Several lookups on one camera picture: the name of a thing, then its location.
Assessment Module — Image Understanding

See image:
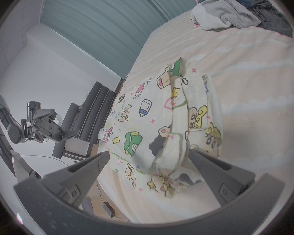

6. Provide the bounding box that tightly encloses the white printed pyjama top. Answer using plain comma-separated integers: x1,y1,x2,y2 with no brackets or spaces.
98,57,223,199

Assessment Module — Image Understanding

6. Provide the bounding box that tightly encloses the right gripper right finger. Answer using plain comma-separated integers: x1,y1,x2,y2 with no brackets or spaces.
188,149,256,204

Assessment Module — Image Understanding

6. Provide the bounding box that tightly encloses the bed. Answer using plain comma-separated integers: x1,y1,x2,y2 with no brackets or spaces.
96,9,294,223

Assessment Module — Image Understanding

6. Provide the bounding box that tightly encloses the black power adapter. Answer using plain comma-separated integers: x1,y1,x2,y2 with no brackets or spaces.
102,201,116,218

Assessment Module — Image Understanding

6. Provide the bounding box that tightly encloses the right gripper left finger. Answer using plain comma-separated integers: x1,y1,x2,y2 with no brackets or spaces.
42,151,111,204

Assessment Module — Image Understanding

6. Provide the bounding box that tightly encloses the pile of clothes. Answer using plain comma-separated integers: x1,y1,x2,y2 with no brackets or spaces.
191,0,294,37

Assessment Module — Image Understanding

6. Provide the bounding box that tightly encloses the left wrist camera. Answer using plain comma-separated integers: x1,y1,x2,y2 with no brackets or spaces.
27,101,41,119

